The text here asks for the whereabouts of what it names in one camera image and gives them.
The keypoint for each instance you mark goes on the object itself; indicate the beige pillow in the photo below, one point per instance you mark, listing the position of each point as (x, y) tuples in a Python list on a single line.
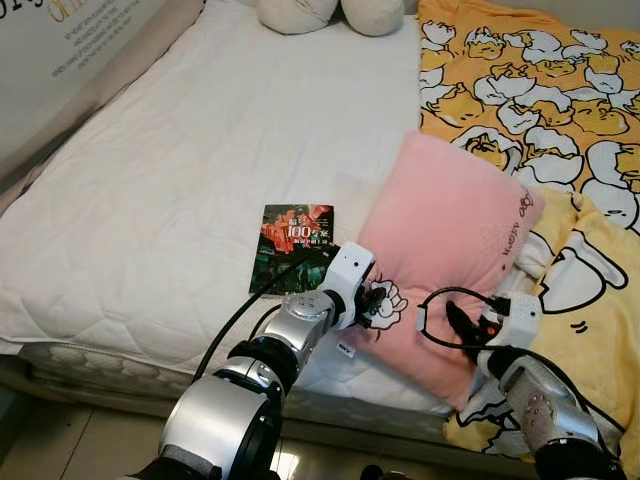
[(372, 15), (295, 14)]

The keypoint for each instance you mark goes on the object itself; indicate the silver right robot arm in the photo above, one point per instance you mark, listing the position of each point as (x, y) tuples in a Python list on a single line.
[(545, 410)]

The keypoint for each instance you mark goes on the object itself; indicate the yellow cartoon egg blanket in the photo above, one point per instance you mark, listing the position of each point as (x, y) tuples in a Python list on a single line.
[(540, 100)]

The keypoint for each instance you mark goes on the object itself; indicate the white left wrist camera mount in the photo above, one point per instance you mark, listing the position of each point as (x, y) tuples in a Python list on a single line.
[(345, 275)]

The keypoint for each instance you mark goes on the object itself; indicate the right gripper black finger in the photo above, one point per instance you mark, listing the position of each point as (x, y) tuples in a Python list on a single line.
[(462, 322)]

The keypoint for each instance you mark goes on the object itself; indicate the printed wall decal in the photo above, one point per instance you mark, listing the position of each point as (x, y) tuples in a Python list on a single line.
[(60, 50)]

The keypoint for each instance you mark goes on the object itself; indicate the dark red cover book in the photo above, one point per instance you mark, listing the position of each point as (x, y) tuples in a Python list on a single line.
[(290, 245)]

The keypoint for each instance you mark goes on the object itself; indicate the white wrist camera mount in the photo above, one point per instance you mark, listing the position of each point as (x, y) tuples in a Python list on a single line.
[(345, 275), (520, 320)]

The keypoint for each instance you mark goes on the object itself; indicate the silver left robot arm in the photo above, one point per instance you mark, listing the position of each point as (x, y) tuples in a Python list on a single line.
[(215, 420)]

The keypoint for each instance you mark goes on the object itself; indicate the beige padded headboard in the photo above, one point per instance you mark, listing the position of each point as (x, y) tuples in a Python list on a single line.
[(100, 90)]

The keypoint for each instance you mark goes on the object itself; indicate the pink pillow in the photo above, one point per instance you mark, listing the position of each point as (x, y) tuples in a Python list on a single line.
[(440, 230)]

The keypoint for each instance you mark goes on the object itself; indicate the white quilted mattress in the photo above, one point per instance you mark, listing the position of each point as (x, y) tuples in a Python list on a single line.
[(200, 150)]

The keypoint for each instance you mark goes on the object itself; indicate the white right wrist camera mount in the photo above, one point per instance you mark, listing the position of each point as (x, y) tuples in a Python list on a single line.
[(520, 320)]

